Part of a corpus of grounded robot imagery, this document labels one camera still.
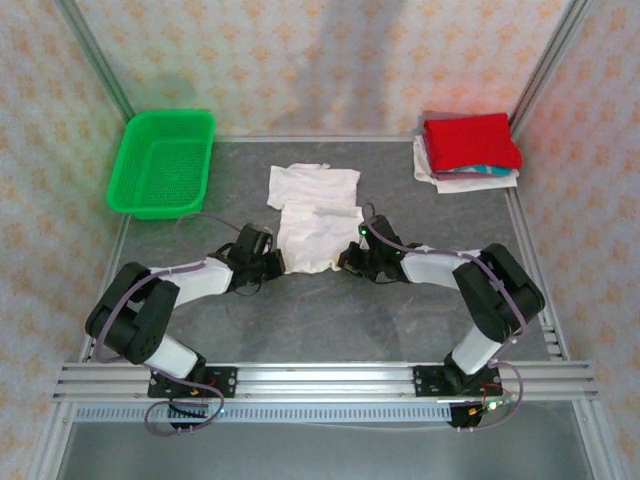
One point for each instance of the teal folded t-shirt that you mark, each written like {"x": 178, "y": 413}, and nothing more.
{"x": 492, "y": 170}

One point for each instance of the stack of folded clothes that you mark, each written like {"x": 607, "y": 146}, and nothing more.
{"x": 470, "y": 186}

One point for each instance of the metal lower shelf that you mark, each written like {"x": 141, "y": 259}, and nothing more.
{"x": 325, "y": 450}

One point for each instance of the green plastic basket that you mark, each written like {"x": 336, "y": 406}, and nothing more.
{"x": 160, "y": 165}

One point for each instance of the aluminium frame post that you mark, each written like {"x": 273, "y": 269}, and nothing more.
{"x": 95, "y": 55}
{"x": 550, "y": 60}

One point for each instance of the small circuit board with LED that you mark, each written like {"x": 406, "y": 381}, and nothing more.
{"x": 492, "y": 404}

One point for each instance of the aluminium mounting rail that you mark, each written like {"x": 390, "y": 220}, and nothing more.
{"x": 325, "y": 382}

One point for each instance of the white t-shirt with red print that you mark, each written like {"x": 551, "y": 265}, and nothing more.
{"x": 315, "y": 235}

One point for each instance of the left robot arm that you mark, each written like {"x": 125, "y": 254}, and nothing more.
{"x": 200, "y": 280}

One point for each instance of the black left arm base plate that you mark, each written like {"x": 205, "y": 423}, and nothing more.
{"x": 225, "y": 382}

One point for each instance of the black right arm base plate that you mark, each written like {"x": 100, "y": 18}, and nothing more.
{"x": 425, "y": 382}

